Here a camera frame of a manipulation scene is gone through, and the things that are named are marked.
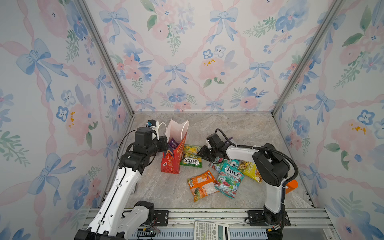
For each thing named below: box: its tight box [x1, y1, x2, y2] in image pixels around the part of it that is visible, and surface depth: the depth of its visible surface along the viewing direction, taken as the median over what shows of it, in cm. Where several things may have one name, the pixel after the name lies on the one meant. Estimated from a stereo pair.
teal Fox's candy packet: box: [214, 163, 245, 200], surface depth 85 cm
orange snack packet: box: [187, 170, 220, 202], surface depth 83 cm
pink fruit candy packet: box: [208, 156, 240, 173], surface depth 92 cm
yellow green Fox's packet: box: [180, 144, 202, 168], surface depth 94 cm
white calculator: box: [194, 221, 230, 240], surface depth 71 cm
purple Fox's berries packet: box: [169, 137, 179, 150], surface depth 92 cm
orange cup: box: [285, 179, 299, 194], surface depth 76 cm
